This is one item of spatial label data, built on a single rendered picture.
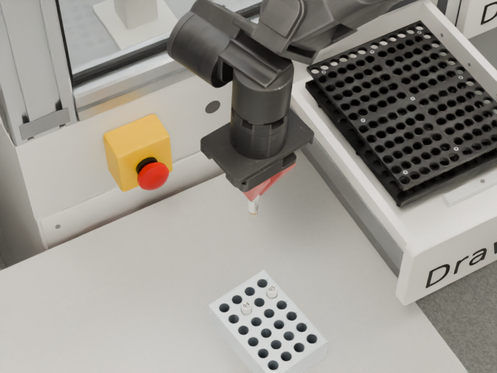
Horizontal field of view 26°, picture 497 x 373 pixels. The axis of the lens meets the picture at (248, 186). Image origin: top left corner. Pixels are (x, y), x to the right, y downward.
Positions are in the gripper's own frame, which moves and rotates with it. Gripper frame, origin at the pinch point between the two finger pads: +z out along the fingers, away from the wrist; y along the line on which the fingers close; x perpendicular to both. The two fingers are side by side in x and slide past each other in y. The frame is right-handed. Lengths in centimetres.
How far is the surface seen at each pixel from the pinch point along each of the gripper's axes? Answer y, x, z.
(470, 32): -48, -11, 14
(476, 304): -66, -2, 96
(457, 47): -40.4, -7.1, 9.0
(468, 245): -18.6, 16.6, 7.4
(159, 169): 2.8, -13.9, 9.3
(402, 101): -27.0, -3.6, 7.3
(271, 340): 3.2, 8.9, 17.5
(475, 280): -70, -6, 97
